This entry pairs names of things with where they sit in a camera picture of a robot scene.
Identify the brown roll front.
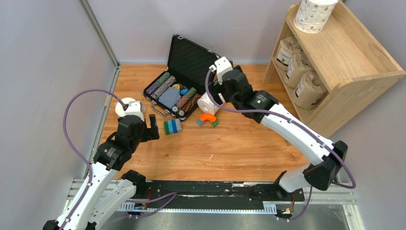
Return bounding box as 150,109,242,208
284,51,314,88

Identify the brown roll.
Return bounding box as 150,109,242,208
293,72,328,110
276,36,302,71
284,51,314,88

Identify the patterned paper roll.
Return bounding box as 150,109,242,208
197,92,220,115
294,0,338,34

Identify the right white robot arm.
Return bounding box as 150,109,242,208
204,65,356,200

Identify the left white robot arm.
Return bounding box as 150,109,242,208
43,114,159,230

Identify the wooden shelf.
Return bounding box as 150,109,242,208
279,1,406,137

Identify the green blue block toy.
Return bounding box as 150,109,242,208
164,119,182,135

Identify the white toilet paper roll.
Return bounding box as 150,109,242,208
115,97,146,117

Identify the patterned paper roll lying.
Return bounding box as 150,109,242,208
197,92,220,115

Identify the orange curved toy piece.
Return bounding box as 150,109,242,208
196,113,219,127

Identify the black poker chip case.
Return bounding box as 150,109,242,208
142,34,220,121

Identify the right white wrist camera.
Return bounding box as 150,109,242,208
209,57,233,85

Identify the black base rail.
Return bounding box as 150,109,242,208
133,180,305,211

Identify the aluminium frame post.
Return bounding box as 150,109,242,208
79,0,120,69

